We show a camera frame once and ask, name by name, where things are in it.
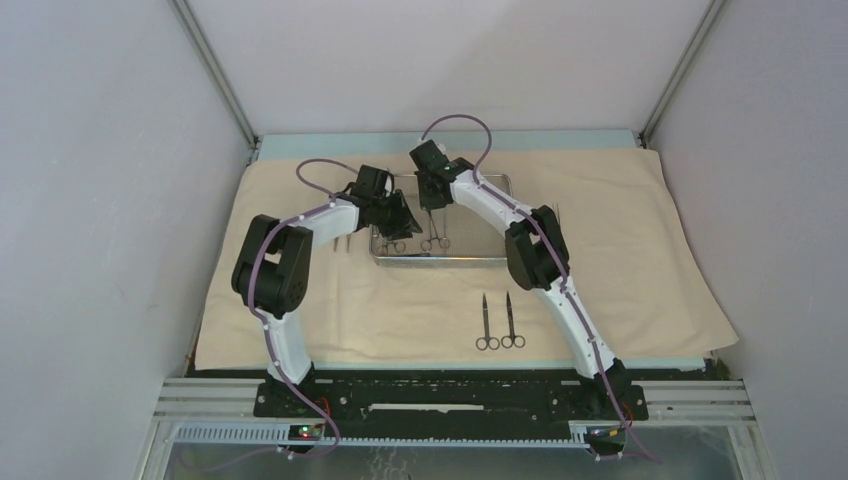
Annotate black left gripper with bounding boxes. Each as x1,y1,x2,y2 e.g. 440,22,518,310
371,189,421,241

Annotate metal hemostat clamp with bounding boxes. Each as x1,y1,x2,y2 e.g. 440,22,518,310
377,233,413,257
420,210,451,253

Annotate metal surgical instrument tray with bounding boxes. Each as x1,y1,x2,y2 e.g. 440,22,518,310
369,174,507,268

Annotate metal surgical scissors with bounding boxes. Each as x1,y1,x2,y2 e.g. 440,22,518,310
501,292,526,349

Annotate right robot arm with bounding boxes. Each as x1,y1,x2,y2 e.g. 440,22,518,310
410,140,632,418

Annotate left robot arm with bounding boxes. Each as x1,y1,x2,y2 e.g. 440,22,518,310
231,165,422,417

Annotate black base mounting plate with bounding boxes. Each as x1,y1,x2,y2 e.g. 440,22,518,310
256,365,648,422

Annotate aluminium frame rail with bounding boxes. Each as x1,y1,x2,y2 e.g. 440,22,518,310
154,378,756,448

